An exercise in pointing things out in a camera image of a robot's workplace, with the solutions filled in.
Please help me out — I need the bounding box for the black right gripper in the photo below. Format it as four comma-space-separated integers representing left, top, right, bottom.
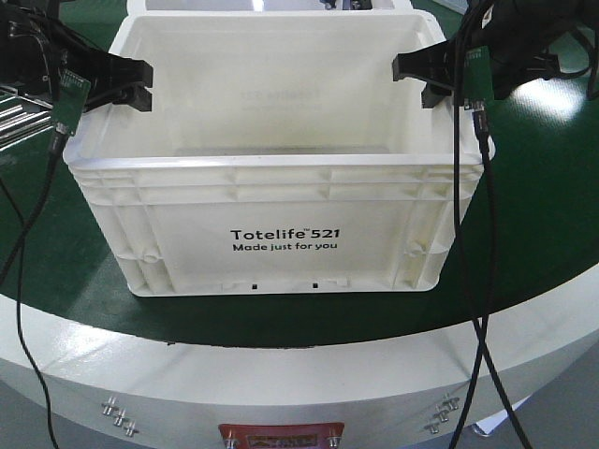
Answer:
391, 1, 598, 109

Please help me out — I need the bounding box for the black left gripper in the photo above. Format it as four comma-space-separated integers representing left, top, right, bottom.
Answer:
1, 4, 153, 112

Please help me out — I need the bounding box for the white plastic tote crate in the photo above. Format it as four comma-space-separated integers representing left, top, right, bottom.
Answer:
65, 2, 483, 297

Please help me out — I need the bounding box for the green right circuit board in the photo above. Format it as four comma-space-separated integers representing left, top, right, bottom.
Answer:
463, 46, 494, 107

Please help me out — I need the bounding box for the green circuit board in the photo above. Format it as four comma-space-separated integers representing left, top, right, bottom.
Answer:
463, 46, 494, 107
51, 70, 92, 137

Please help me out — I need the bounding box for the green left circuit board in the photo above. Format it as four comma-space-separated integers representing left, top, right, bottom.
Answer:
51, 70, 92, 137

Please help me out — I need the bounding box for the red warning label plate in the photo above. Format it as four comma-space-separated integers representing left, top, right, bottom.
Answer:
218, 422, 344, 449

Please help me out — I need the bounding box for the black cable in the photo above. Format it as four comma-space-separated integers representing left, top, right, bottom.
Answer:
448, 0, 497, 449
448, 100, 534, 449
0, 125, 66, 449

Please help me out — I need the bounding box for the black left cable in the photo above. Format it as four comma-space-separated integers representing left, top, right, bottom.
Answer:
0, 125, 66, 449

